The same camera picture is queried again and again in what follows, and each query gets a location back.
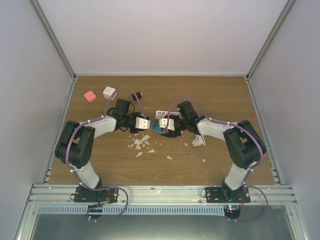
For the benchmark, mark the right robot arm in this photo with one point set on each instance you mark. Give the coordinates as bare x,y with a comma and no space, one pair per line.
245,147

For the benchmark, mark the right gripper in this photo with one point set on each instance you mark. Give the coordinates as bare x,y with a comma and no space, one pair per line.
172,134

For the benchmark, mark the right aluminium frame post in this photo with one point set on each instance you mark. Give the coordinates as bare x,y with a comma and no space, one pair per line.
289,4

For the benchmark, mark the blue cube socket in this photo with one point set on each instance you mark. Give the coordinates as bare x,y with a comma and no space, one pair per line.
159,130

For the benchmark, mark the white power strip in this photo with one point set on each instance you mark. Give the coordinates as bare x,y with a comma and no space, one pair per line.
160,114

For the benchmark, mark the aluminium frame post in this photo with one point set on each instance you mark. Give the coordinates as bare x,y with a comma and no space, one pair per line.
289,4
52,36

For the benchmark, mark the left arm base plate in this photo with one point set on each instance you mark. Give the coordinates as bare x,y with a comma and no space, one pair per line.
85,195

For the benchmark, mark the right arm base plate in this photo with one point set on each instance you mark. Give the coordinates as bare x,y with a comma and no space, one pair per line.
224,195

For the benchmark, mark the left aluminium frame post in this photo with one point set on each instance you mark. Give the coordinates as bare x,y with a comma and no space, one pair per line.
52,36

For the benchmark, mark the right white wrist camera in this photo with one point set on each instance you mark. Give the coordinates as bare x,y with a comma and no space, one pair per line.
167,123

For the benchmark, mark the aluminium front rail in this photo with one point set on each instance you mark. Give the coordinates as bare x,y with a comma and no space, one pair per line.
164,195

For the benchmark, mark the white tiger cube socket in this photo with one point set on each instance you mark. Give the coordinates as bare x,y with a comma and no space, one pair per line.
109,93

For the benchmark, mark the grey slotted cable duct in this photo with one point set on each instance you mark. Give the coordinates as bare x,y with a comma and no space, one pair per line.
133,210

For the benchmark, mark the black power adapter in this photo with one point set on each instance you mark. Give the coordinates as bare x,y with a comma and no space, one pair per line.
136,96

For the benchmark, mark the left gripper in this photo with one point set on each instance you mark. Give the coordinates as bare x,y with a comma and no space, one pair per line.
134,131

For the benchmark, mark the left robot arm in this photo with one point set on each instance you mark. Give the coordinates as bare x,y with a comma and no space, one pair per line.
75,144

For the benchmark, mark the small pink plug adapter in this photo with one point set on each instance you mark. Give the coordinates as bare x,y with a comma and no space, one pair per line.
90,96

